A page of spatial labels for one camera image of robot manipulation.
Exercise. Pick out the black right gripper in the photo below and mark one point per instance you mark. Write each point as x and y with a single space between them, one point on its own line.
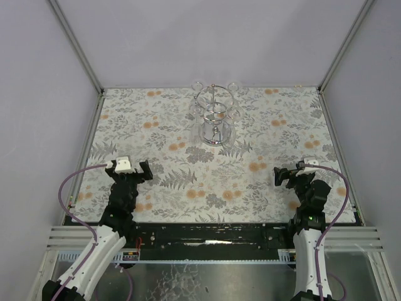
293 179

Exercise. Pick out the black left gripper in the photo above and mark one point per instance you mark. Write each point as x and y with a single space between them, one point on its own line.
132 176

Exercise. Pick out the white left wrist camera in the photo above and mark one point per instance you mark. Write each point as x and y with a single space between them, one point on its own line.
120 165

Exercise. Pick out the chrome wine glass rack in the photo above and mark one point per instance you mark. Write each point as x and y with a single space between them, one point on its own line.
214 101

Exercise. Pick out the clear round wine glass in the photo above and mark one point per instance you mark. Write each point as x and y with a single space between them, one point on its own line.
234 86

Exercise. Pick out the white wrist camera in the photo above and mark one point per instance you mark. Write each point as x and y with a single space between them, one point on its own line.
120 165
308 165

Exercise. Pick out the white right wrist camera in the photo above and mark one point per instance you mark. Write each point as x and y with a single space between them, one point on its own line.
308 165

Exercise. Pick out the floral patterned table mat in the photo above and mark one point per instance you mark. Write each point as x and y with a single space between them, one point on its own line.
199 183

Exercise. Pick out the clear wine glass back left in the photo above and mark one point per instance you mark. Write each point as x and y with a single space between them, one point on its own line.
197 86

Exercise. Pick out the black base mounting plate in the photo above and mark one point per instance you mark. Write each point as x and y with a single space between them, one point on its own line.
215 238

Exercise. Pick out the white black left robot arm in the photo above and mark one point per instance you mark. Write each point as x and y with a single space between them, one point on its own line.
115 229

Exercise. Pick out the grey slotted cable duct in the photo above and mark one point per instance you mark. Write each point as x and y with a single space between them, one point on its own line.
201 257

